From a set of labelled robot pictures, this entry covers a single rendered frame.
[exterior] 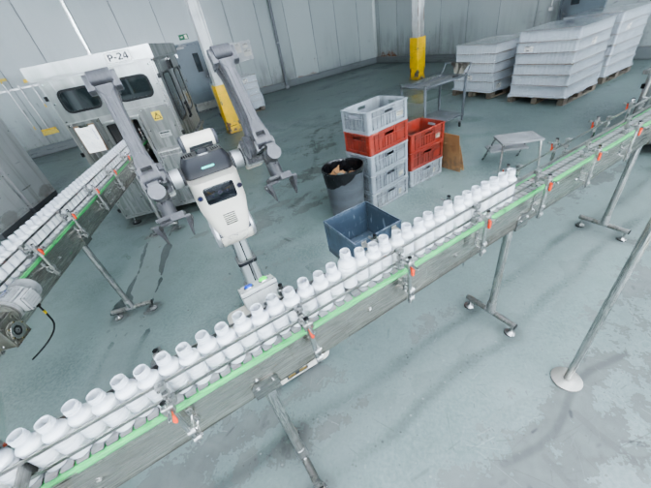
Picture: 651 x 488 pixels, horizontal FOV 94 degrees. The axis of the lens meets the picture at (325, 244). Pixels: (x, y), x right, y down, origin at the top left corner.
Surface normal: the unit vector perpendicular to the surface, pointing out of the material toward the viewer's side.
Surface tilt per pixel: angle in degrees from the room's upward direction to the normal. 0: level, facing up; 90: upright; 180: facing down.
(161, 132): 90
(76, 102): 90
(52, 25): 90
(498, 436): 0
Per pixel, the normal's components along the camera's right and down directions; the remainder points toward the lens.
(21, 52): 0.52, 0.44
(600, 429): -0.16, -0.80
